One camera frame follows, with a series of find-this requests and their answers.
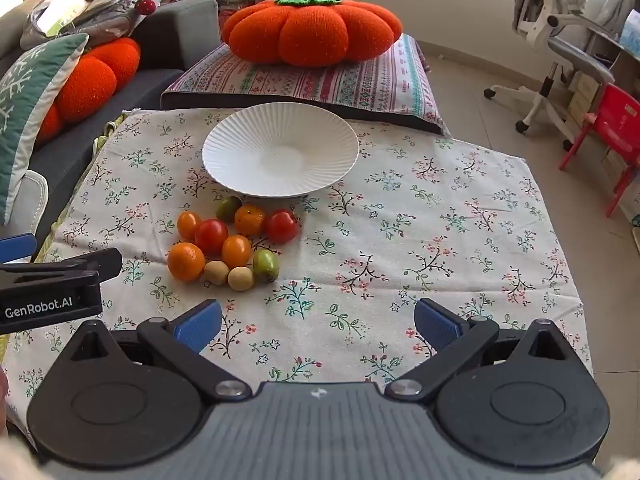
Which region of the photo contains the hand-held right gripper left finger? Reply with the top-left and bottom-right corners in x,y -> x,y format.
67,298 -> 252,402

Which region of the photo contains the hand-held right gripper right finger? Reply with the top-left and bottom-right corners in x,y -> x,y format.
385,298 -> 572,402

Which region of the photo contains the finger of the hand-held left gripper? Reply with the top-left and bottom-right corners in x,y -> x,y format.
0,247 -> 123,283
0,233 -> 37,264

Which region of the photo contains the tan longan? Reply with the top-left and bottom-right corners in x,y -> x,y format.
203,260 -> 230,286
227,266 -> 255,292

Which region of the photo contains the tangerine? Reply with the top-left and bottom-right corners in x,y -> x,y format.
167,242 -> 206,282
234,203 -> 267,237

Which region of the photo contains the orange cherry tomato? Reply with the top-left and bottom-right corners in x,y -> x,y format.
221,235 -> 253,268
177,211 -> 203,242

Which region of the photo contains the red tomato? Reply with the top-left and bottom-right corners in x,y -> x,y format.
194,219 -> 230,256
265,210 -> 301,244

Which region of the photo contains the white ribbed plate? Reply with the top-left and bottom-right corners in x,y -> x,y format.
202,102 -> 360,198

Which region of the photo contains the light grey cushion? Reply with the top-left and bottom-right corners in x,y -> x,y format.
0,170 -> 49,242

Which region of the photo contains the floral tablecloth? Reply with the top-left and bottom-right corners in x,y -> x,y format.
0,107 -> 596,443

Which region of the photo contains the teal snowflake pillow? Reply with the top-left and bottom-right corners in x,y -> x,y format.
0,33 -> 90,226

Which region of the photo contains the small orange persimmon cushion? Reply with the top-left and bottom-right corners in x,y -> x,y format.
34,37 -> 142,147

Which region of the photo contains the grey sofa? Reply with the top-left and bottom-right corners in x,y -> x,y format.
0,0 -> 221,246

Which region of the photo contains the pile of bags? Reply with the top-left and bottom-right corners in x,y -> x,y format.
20,0 -> 167,50

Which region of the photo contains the striped patterned cushion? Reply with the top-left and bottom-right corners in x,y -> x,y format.
160,34 -> 452,137

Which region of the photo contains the red plastic chair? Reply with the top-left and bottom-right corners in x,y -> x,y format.
558,82 -> 640,219

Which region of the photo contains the white office chair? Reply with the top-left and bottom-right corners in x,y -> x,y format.
483,0 -> 617,152

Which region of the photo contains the large orange persimmon cushion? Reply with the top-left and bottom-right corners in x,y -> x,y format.
221,0 -> 404,68

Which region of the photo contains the wooden desk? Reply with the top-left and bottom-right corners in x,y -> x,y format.
575,22 -> 640,91

